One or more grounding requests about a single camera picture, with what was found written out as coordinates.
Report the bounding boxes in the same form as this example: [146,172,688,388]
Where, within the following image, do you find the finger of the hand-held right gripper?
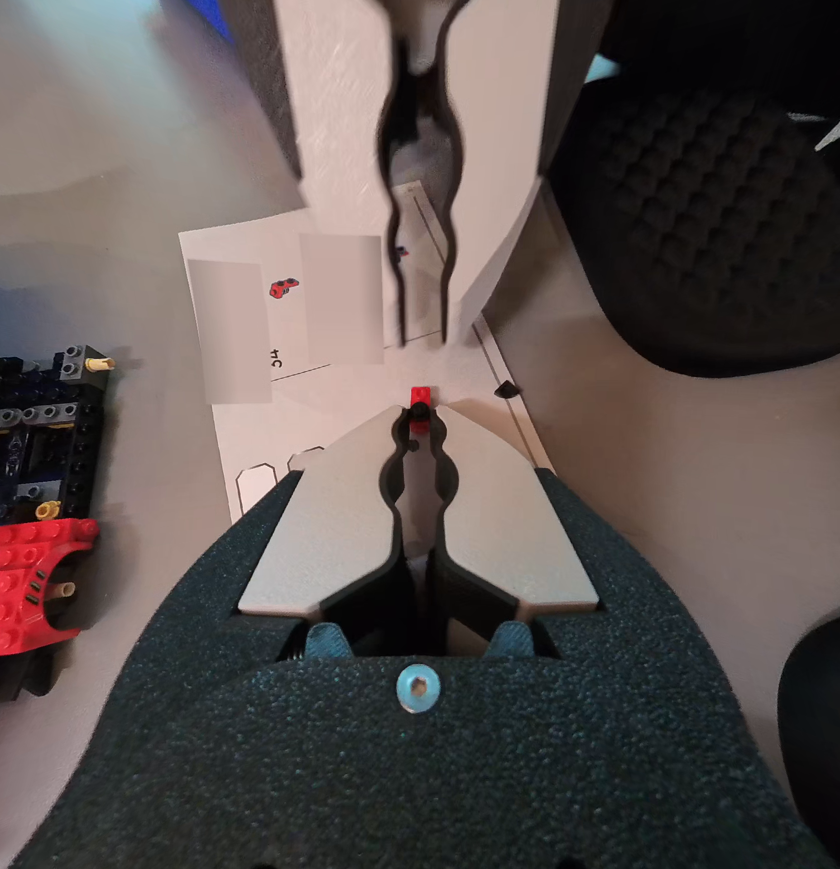
[272,0,408,349]
[439,0,562,344]

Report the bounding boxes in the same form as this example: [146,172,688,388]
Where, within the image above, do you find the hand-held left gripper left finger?
[236,405,403,621]

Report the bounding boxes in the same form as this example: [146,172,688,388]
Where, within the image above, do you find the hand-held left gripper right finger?
[430,405,600,621]

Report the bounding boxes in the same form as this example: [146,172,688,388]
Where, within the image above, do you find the black textured elbow pad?
[552,85,840,379]

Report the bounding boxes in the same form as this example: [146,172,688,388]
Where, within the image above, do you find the lego instruction booklet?
[177,180,553,524]

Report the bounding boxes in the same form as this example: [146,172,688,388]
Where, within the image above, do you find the red black lego car model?
[0,343,115,700]

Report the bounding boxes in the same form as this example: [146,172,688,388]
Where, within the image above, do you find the blue bin with black divider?
[158,0,232,43]

